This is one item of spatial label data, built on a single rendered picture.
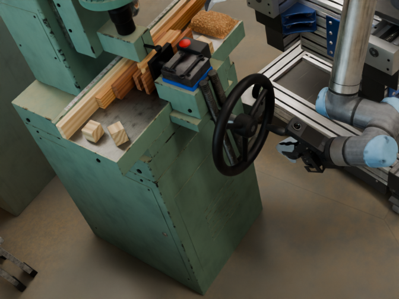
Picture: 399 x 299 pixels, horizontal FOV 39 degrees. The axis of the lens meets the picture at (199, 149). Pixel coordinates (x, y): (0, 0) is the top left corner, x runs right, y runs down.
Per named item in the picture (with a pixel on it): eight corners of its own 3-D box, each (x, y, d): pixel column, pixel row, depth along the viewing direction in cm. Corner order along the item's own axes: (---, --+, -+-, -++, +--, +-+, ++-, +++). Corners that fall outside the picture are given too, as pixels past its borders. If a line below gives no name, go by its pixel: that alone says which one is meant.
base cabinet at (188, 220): (203, 298, 209) (155, 185, 156) (92, 235, 237) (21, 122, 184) (264, 208, 229) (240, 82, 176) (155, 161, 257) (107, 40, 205)
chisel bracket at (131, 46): (142, 67, 153) (133, 43, 146) (104, 54, 159) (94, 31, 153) (158, 50, 156) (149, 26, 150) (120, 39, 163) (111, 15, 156)
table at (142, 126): (151, 191, 138) (144, 177, 134) (66, 150, 153) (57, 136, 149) (273, 42, 165) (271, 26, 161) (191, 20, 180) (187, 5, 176)
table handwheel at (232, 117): (211, 184, 140) (242, 72, 134) (149, 157, 150) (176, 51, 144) (262, 174, 164) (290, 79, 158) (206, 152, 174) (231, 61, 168)
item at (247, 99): (255, 123, 187) (252, 106, 181) (225, 111, 193) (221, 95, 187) (268, 106, 191) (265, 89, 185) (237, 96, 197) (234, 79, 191)
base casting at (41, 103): (155, 184, 156) (146, 164, 149) (21, 122, 184) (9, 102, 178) (239, 82, 176) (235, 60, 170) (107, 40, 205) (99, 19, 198)
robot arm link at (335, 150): (336, 152, 135) (352, 127, 139) (322, 151, 139) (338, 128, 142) (351, 172, 139) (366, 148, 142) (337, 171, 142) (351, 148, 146)
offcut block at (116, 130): (129, 140, 143) (123, 128, 139) (116, 146, 142) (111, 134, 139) (124, 132, 145) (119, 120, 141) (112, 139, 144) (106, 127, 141)
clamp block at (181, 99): (200, 121, 146) (193, 96, 139) (160, 106, 153) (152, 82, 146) (230, 85, 153) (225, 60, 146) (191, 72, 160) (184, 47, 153)
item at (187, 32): (149, 95, 152) (143, 78, 147) (146, 94, 153) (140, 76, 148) (195, 45, 162) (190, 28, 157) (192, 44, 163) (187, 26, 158)
